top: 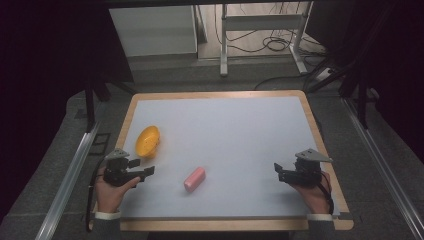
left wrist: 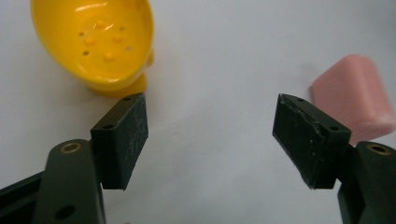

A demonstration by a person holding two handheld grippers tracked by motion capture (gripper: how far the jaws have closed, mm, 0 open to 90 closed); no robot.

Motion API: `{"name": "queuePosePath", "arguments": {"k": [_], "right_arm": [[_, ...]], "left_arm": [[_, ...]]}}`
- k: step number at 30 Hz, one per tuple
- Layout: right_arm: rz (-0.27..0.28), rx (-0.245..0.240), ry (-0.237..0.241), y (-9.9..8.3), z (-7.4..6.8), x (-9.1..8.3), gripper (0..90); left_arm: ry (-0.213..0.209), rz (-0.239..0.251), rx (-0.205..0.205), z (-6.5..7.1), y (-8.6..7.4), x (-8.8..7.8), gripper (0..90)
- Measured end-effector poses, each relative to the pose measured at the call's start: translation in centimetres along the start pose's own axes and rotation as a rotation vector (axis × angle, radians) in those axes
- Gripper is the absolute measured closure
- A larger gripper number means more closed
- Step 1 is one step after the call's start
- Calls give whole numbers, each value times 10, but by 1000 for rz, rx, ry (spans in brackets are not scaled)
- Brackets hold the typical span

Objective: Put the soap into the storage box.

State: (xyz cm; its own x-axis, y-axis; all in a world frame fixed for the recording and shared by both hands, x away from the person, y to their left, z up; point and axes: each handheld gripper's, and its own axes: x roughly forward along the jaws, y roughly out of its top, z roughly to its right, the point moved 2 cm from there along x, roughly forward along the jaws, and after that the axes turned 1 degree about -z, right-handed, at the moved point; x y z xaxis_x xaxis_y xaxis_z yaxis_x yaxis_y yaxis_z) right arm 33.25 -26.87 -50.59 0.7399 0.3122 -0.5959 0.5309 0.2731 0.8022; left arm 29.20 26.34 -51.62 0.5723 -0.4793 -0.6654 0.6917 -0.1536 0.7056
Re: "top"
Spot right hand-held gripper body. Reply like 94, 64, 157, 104
293, 148, 334, 188

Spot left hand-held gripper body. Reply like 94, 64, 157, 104
103, 148, 136, 188

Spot person's left hand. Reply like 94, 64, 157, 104
94, 176, 142, 214

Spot person's right hand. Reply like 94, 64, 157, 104
288, 171, 334, 215

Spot yellow orange fruit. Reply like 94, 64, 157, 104
134, 125, 161, 158

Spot pink soap bar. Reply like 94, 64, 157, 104
183, 166, 207, 193

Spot white table mat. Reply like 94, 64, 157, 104
119, 96, 341, 220

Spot black metal stand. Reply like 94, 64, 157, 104
83, 78, 97, 133

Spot white power strip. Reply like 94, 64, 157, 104
315, 67, 335, 83

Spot white cabinet panel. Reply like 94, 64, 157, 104
109, 5, 198, 58

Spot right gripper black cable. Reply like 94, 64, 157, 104
318, 170, 335, 215

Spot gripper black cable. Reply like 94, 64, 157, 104
318, 170, 335, 215
85, 156, 108, 233

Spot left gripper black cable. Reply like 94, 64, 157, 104
85, 156, 108, 233

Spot aluminium rail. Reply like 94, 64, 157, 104
342, 97, 424, 240
34, 121, 102, 240

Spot black floor cables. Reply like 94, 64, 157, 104
214, 2, 329, 92

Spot white metal desk frame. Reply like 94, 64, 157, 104
219, 2, 314, 78

